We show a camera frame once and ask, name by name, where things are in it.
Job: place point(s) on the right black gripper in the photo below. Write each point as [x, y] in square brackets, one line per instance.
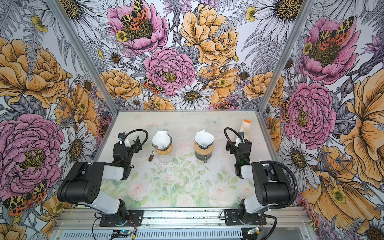
[232, 150]

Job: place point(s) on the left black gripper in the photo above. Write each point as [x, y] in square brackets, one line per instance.
[134, 146]

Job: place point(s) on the smoked grey glass carafe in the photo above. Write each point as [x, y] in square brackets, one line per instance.
[203, 158]

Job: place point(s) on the white paper coffee filter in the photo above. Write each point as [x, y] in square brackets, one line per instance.
[203, 135]
[161, 139]

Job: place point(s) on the blue glass dripper cone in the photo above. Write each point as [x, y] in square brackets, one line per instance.
[204, 144]

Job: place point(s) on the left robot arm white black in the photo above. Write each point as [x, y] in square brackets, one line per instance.
[82, 185]

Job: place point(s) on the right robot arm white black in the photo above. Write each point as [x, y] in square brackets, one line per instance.
[275, 186]

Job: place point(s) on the coffee filter pack orange top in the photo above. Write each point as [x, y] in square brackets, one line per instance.
[246, 128]

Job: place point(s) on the green circuit board left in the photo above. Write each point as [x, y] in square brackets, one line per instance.
[122, 233]

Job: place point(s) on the green circuit board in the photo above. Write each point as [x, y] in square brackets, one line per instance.
[122, 233]
[253, 231]

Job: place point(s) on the green circuit board right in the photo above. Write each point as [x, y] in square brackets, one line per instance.
[253, 231]

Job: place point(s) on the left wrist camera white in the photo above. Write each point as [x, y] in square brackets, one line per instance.
[123, 141]

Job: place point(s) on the clear glass carafe brown handle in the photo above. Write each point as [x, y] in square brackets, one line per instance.
[156, 157]

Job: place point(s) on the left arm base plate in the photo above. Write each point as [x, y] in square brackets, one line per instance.
[130, 219]

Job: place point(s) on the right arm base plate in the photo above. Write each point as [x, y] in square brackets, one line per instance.
[238, 217]

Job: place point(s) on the aluminium front rail frame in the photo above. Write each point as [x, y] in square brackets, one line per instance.
[291, 223]

